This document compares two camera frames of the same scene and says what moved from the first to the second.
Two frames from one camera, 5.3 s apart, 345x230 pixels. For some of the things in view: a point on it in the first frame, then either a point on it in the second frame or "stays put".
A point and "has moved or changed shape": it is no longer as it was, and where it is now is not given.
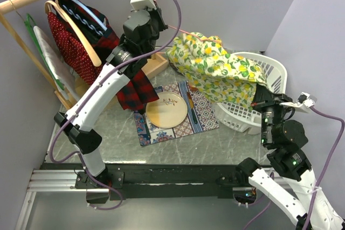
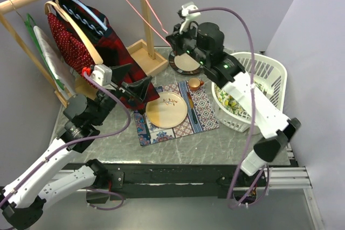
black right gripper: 263,97 to 174,39
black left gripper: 156,12 to 138,88
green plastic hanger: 29,24 stays put
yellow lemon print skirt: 211,68 has moved or changed shape
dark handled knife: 192,107 stays put
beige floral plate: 167,111 stays put
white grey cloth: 63,74 stays put
